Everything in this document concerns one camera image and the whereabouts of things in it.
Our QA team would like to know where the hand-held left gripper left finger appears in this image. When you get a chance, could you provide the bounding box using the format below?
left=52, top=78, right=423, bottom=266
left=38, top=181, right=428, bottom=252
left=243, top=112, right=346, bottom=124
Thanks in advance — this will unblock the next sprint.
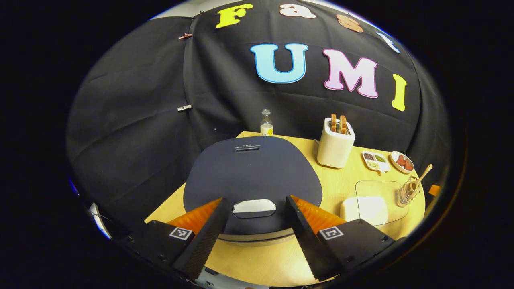
left=124, top=197, right=233, bottom=281

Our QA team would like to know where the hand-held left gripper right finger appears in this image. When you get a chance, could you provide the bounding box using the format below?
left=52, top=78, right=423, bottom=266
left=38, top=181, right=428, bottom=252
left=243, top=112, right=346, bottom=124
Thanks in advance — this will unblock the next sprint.
left=285, top=195, right=396, bottom=281

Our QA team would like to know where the metal wire chopstick holder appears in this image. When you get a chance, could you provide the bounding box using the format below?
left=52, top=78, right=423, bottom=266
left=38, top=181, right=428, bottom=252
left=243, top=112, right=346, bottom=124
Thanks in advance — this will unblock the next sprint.
left=398, top=176, right=421, bottom=207

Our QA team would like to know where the dark grey rice cooker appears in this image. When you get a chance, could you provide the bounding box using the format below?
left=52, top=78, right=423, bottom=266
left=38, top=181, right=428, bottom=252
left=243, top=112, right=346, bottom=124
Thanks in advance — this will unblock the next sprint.
left=183, top=136, right=323, bottom=245

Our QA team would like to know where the round white plate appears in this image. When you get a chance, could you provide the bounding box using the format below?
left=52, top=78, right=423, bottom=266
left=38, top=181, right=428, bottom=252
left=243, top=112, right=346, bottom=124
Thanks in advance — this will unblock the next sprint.
left=390, top=151, right=415, bottom=174

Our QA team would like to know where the divided white grain dish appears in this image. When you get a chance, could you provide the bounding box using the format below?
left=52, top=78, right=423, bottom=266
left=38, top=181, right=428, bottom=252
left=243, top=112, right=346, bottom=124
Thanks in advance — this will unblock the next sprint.
left=361, top=151, right=391, bottom=174

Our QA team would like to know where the white toaster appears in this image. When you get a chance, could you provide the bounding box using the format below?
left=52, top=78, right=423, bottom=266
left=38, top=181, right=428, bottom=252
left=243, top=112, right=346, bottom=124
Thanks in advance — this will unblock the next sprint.
left=317, top=117, right=356, bottom=169

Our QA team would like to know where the small glass bottle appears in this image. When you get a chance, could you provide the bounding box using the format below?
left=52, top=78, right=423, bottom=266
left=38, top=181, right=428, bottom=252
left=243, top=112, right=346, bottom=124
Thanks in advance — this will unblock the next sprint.
left=260, top=109, right=274, bottom=136

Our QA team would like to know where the black backdrop cloth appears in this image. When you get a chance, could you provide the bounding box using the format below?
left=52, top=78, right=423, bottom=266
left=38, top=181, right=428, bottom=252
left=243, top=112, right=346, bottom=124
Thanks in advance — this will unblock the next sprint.
left=66, top=0, right=450, bottom=237

